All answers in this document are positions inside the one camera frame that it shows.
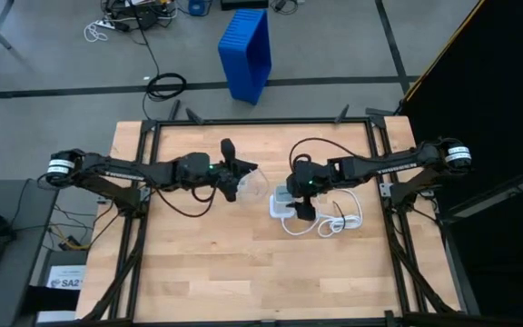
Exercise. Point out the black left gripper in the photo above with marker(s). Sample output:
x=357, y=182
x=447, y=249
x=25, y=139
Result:
x=227, y=177

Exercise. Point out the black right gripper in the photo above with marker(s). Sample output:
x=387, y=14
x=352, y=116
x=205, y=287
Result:
x=306, y=210

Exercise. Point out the white power strip tower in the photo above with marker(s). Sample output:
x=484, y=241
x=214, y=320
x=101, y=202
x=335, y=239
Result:
x=277, y=209

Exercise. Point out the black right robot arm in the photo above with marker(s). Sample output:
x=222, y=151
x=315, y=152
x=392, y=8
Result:
x=379, y=167

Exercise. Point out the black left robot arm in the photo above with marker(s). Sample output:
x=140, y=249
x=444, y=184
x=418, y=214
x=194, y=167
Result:
x=130, y=172

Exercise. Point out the blue plastic bin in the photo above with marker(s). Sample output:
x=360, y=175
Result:
x=243, y=54

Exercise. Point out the black floor box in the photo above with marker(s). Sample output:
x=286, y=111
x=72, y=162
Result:
x=243, y=3

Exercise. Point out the small blue floor item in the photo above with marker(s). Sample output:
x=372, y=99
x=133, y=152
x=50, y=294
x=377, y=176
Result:
x=196, y=6

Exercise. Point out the black floor electronics pile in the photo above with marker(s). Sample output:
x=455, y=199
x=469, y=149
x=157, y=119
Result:
x=145, y=19

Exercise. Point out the white floor power strip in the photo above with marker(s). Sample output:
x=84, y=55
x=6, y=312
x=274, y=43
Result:
x=107, y=23

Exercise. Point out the white paper sign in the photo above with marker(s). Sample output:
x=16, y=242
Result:
x=64, y=281

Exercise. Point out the dark grey desk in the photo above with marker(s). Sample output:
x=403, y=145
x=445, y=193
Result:
x=21, y=227

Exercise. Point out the black partition with yellow edge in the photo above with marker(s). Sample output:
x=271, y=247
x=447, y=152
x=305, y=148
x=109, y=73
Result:
x=493, y=91

